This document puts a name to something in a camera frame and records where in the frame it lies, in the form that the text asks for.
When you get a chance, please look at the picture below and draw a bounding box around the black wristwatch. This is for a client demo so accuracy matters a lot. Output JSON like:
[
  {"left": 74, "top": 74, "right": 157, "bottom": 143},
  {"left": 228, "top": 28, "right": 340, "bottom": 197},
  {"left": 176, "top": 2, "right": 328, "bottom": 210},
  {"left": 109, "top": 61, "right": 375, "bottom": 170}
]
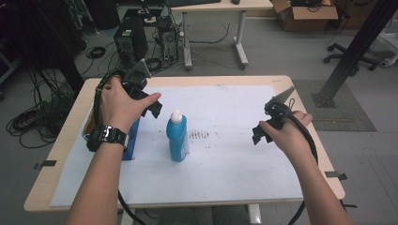
[{"left": 99, "top": 125, "right": 130, "bottom": 149}]

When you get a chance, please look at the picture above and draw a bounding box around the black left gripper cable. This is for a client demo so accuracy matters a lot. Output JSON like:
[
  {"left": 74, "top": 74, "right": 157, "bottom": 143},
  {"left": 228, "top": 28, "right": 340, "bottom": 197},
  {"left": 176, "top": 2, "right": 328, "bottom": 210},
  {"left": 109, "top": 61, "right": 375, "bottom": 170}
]
[{"left": 85, "top": 69, "right": 148, "bottom": 225}]

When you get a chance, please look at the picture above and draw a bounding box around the white table mat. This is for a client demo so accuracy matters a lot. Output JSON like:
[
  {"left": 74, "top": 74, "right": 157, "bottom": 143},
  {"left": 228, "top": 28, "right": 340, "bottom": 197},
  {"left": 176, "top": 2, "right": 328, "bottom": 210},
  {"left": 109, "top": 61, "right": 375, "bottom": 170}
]
[{"left": 50, "top": 83, "right": 305, "bottom": 209}]

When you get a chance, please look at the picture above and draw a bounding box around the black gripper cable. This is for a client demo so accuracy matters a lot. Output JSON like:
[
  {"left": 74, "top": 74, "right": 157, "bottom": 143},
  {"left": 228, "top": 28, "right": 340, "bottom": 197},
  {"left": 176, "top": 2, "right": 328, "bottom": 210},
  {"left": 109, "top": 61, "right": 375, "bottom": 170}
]
[
  {"left": 85, "top": 69, "right": 148, "bottom": 225},
  {"left": 283, "top": 104, "right": 320, "bottom": 225}
]

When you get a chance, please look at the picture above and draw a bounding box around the black computer tower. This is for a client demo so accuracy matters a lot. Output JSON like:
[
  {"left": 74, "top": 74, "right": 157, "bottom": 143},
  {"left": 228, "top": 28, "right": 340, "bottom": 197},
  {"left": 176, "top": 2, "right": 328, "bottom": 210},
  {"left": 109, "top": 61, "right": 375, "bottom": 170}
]
[{"left": 113, "top": 8, "right": 149, "bottom": 72}]

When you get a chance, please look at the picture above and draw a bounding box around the black metal stand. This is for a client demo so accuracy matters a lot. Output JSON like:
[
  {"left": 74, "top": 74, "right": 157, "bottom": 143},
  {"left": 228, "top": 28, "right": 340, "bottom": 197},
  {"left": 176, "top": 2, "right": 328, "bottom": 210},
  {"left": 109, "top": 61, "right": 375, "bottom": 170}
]
[{"left": 310, "top": 0, "right": 398, "bottom": 110}]

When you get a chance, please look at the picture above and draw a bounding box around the person's right hand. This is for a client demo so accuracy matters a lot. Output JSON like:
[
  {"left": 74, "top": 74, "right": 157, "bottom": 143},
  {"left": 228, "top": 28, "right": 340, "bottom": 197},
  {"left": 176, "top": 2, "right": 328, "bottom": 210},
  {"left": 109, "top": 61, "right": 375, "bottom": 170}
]
[{"left": 258, "top": 110, "right": 314, "bottom": 161}]

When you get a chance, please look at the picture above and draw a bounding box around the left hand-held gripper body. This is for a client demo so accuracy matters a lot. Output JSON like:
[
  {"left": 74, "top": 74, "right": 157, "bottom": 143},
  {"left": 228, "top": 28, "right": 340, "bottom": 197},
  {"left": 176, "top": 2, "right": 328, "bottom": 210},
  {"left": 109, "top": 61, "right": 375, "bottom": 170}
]
[{"left": 121, "top": 58, "right": 158, "bottom": 111}]

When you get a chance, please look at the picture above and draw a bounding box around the bundle of black floor cables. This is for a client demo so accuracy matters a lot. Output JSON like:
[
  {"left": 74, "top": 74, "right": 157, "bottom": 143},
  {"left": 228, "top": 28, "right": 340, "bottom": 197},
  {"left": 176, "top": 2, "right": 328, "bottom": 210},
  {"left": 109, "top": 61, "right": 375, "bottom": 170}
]
[{"left": 5, "top": 67, "right": 78, "bottom": 150}]

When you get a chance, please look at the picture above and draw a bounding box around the coiled black cable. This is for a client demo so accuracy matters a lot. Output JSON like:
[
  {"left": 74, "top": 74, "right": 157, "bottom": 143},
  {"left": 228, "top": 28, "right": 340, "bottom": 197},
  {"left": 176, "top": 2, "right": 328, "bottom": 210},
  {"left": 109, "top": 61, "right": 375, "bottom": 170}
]
[{"left": 84, "top": 45, "right": 107, "bottom": 60}]

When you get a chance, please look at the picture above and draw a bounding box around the person's left hand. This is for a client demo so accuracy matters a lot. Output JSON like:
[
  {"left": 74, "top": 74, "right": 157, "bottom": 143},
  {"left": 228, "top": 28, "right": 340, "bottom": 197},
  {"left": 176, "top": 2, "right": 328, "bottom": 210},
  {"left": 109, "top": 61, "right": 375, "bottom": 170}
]
[{"left": 99, "top": 76, "right": 162, "bottom": 135}]

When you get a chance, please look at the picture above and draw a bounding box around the black office chair base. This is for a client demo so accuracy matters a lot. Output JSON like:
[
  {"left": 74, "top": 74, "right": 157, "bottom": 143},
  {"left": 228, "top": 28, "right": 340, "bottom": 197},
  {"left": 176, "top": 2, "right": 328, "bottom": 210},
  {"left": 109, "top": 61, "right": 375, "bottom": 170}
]
[{"left": 323, "top": 42, "right": 380, "bottom": 72}]

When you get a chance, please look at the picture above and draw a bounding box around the black tape strip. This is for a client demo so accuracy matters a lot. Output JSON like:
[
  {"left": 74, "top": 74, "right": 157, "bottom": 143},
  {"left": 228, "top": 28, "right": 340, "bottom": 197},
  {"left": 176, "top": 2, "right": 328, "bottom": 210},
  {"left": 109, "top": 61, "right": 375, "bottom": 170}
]
[
  {"left": 33, "top": 159, "right": 58, "bottom": 172},
  {"left": 324, "top": 171, "right": 348, "bottom": 182}
]

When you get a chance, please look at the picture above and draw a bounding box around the small grey computer tower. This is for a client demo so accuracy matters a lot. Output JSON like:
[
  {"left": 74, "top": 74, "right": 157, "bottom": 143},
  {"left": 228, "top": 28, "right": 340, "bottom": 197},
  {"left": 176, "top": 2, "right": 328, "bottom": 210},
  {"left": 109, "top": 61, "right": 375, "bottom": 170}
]
[{"left": 157, "top": 16, "right": 180, "bottom": 63}]

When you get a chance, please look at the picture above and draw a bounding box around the white desk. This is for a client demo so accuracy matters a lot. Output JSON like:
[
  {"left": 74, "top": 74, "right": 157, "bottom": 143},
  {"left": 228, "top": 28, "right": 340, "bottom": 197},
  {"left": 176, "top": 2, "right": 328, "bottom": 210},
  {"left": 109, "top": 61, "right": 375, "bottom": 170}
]
[{"left": 169, "top": 0, "right": 275, "bottom": 71}]

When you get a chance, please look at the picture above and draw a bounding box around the grey floor mat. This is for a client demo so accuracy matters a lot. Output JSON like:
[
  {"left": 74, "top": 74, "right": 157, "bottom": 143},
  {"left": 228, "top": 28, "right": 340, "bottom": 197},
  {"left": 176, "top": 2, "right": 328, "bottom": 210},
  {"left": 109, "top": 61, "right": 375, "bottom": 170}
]
[{"left": 292, "top": 79, "right": 378, "bottom": 133}]

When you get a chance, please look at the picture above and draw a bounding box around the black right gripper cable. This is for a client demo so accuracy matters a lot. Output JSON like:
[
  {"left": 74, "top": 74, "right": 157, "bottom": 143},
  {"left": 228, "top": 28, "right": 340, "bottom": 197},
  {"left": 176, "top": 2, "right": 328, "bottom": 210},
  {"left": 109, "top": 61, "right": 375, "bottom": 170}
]
[{"left": 283, "top": 104, "right": 320, "bottom": 225}]

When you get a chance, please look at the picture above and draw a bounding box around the blue carton box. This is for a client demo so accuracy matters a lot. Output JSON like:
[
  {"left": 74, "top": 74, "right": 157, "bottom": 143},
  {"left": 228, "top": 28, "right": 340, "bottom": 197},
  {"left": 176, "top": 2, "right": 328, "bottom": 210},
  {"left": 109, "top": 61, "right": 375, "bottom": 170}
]
[{"left": 82, "top": 114, "right": 141, "bottom": 162}]

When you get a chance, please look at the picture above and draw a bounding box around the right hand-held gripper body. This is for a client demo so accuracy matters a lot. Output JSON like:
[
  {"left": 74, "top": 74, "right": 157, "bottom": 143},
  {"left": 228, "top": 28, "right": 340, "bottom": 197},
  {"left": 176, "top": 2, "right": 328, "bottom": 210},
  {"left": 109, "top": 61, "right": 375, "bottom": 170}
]
[{"left": 263, "top": 86, "right": 297, "bottom": 131}]

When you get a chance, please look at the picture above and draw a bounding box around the black keyboard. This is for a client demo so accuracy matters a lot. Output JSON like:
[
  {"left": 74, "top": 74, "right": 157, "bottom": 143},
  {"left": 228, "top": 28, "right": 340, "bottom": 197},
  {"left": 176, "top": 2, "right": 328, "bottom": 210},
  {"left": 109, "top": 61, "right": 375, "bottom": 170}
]
[{"left": 164, "top": 0, "right": 222, "bottom": 8}]

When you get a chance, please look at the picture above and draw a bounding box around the open cardboard box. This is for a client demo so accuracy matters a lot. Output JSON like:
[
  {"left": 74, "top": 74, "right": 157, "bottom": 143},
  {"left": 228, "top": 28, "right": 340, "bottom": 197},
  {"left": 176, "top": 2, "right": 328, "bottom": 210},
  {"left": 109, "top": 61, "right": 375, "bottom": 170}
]
[{"left": 269, "top": 0, "right": 340, "bottom": 33}]

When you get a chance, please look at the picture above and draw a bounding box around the blue bottle with white cap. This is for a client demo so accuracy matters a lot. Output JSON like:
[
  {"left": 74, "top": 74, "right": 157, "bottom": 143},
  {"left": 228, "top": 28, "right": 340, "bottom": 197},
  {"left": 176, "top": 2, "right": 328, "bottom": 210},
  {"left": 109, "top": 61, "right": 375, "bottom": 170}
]
[{"left": 165, "top": 109, "right": 191, "bottom": 163}]

